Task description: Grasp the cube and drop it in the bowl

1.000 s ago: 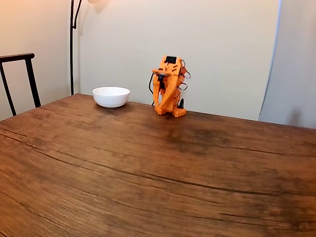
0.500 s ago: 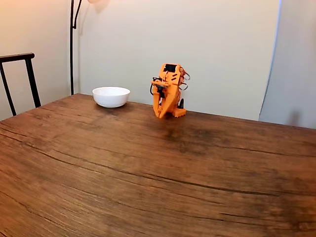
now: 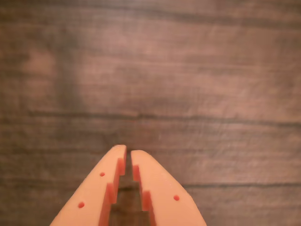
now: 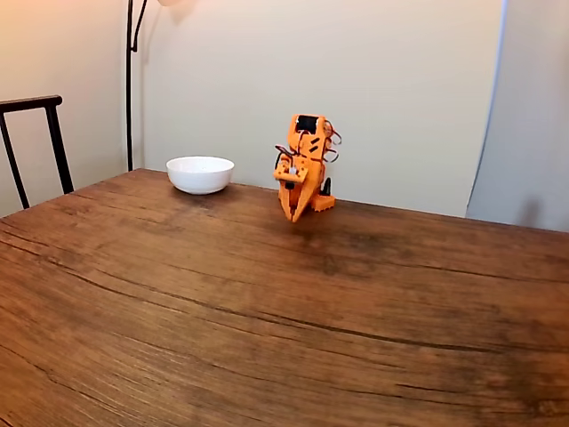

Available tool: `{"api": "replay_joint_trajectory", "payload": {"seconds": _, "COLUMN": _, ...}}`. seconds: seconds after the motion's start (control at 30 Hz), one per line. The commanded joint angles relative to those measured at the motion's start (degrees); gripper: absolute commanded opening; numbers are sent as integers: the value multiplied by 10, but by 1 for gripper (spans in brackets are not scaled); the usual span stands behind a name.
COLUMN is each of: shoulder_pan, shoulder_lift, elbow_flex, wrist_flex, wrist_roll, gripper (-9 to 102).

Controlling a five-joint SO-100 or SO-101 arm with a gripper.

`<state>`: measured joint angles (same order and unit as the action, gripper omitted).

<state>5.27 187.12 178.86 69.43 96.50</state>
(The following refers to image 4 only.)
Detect orange camera mount with camera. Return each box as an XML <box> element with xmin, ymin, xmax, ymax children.
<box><xmin>271</xmin><ymin>154</ymin><xmax>311</xmax><ymax>190</ymax></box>

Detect white bowl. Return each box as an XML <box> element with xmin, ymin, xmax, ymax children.
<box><xmin>165</xmin><ymin>155</ymin><xmax>236</xmax><ymax>196</ymax></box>

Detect black floor lamp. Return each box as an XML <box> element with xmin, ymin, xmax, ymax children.
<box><xmin>125</xmin><ymin>0</ymin><xmax>199</xmax><ymax>173</ymax></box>

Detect red black servo wires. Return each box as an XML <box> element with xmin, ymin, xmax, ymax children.
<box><xmin>323</xmin><ymin>118</ymin><xmax>344</xmax><ymax>165</ymax></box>

